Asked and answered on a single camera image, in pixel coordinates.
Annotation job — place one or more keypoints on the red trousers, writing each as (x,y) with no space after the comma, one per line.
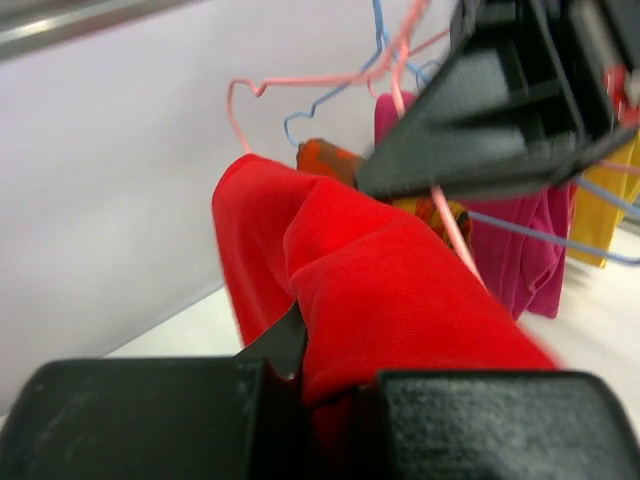
(377,289)

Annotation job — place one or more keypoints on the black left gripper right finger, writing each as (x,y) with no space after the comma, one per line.
(491,425)

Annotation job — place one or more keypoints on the pink hanger with red trousers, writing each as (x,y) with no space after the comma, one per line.
(300,85)

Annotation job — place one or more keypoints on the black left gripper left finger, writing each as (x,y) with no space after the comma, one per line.
(234,417)

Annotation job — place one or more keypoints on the aluminium hanging rail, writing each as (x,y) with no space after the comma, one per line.
(28,26)

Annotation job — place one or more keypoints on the pink hanger with magenta trousers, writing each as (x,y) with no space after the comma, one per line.
(411,50)

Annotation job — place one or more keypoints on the magenta trousers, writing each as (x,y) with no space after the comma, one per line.
(522,272)

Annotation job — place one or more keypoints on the yellow trousers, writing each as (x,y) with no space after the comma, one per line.
(595,219)

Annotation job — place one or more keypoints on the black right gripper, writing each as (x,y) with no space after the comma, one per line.
(520,92)

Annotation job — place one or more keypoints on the orange black patterned trousers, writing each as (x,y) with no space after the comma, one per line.
(319,157)

